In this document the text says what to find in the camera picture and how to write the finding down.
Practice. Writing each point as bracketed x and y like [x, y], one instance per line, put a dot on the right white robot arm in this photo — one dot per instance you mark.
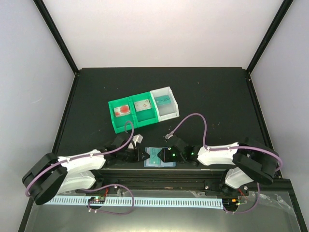
[250, 161]

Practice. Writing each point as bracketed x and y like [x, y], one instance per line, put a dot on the teal VIP card stack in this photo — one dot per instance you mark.
[162, 100]

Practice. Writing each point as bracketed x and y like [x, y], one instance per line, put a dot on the left green bin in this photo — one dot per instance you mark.
[120, 124]

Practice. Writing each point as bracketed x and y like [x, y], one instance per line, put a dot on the black frame post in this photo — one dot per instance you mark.
[279, 16]
[56, 34]

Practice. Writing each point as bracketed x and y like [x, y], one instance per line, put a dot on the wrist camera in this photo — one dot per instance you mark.
[137, 139]
[169, 135]

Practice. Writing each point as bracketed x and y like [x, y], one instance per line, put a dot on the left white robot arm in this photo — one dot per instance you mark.
[53, 175]

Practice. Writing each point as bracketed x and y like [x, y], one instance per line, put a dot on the left controller board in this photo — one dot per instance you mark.
[97, 199]

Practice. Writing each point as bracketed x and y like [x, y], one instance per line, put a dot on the left black frame post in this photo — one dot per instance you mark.
[56, 34]

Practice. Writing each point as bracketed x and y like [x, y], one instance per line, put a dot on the right black frame post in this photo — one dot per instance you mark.
[279, 16]

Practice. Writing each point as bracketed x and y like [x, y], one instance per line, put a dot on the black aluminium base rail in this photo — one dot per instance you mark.
[142, 179]

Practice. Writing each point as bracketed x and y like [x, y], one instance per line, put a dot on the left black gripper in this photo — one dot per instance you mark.
[138, 157]

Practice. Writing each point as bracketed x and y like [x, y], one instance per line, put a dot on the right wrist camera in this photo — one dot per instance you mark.
[169, 135]

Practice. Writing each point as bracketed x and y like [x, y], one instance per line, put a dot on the right controller board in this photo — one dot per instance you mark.
[233, 202]

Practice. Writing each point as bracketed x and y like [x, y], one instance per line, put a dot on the white translucent bin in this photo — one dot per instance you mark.
[169, 111]

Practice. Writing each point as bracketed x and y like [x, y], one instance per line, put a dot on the light blue slotted cable duct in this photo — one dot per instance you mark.
[140, 202]

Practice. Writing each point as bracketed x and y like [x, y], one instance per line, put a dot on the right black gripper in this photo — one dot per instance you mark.
[162, 152]

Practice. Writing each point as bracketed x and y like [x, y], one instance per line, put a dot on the middle green bin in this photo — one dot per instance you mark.
[146, 117]

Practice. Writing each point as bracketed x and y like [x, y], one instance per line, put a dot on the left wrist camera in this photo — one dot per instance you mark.
[137, 139]

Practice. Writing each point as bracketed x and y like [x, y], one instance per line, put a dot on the green bin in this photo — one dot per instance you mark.
[146, 117]
[120, 124]

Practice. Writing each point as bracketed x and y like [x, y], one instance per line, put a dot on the controller board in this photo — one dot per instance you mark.
[233, 202]
[97, 199]

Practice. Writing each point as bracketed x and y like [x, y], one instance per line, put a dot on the blue card holder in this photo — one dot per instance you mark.
[163, 164]

